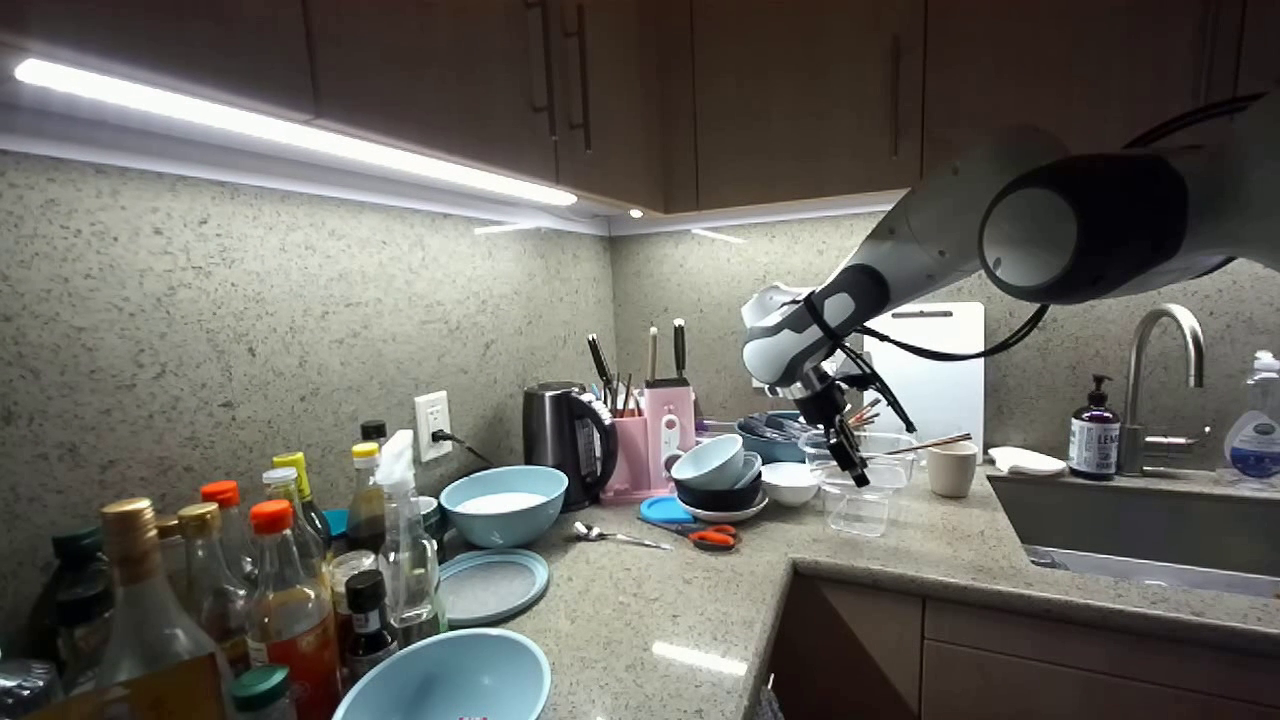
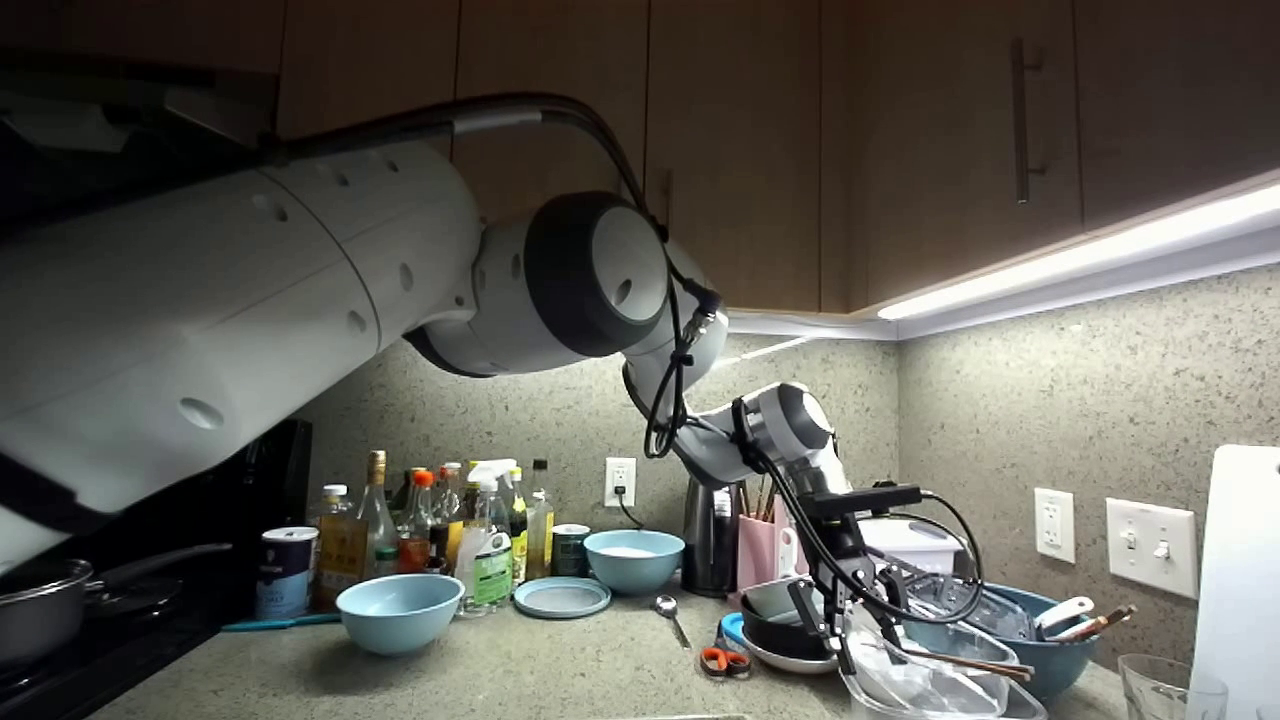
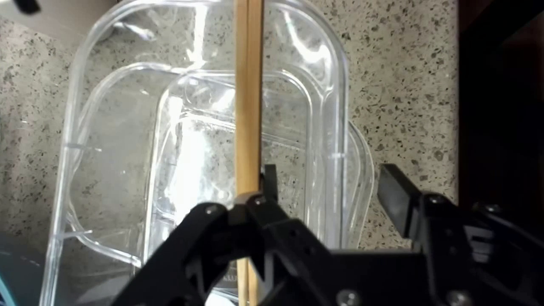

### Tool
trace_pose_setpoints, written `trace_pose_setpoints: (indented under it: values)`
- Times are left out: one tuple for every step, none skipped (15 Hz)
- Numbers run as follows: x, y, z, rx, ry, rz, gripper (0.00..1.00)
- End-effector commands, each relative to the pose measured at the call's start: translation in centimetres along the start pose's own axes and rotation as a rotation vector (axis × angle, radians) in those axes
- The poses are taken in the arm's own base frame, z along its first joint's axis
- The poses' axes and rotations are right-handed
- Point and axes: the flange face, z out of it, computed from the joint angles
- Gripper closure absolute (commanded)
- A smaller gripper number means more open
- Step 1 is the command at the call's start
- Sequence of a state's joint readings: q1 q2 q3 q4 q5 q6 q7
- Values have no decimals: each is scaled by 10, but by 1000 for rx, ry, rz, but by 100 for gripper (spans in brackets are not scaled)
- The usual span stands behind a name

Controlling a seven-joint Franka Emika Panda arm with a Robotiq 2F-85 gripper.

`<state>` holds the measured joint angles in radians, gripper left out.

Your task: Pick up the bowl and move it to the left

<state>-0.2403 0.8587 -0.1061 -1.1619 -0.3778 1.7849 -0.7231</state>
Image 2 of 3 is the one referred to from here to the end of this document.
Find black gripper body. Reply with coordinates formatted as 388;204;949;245
792;511;879;612

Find grey blue bowl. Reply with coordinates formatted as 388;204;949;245
740;575;804;629

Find clear glass bowl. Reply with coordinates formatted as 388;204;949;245
850;646;1050;720

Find large blue mixing bowl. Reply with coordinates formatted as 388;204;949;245
930;579;1104;707

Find light blue empty bowl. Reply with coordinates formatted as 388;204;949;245
330;572;468;660

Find pink mug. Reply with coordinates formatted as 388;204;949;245
732;511;808;597

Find white plastic basket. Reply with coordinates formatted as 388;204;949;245
865;517;964;575

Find metal whisk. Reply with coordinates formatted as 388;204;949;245
917;555;1037;646

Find steel kettle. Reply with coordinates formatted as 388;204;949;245
680;477;740;597

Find metal spoon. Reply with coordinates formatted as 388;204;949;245
650;597;697;651

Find under-cabinet light strip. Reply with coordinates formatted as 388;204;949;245
725;305;883;343
873;177;1280;327

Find dark green jar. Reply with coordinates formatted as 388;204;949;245
547;521;597;579

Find small light blue plate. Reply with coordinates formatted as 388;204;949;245
513;572;615;625

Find oil bottle black cap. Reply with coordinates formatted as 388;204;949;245
522;459;560;585

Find clear bottle green label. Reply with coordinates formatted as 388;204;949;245
454;479;521;616

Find small white box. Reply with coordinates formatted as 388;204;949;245
463;457;522;498

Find bottle with orange cap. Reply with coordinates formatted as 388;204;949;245
394;464;444;575

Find tall bottle gold top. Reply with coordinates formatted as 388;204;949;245
355;449;399;579

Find amber jar white cap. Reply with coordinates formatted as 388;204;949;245
313;479;360;612

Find blue white salt canister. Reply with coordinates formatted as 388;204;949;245
254;525;325;625

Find flat blue strip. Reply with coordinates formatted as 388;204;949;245
219;607;343;635

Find black kitchen stove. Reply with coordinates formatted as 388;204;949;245
0;416;317;720

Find dark frying pan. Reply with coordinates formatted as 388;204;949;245
0;537;237;672

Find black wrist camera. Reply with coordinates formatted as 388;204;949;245
804;483;928;525

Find orange handled scissors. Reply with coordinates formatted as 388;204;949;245
697;641;757;682

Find white handled utensil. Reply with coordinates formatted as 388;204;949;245
1033;597;1098;641

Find white duplex wall outlet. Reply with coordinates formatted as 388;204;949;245
1033;483;1081;570

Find brown handled utensil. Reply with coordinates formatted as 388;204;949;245
1056;605;1139;651

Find white double switch plate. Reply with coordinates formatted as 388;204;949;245
1104;498;1204;605

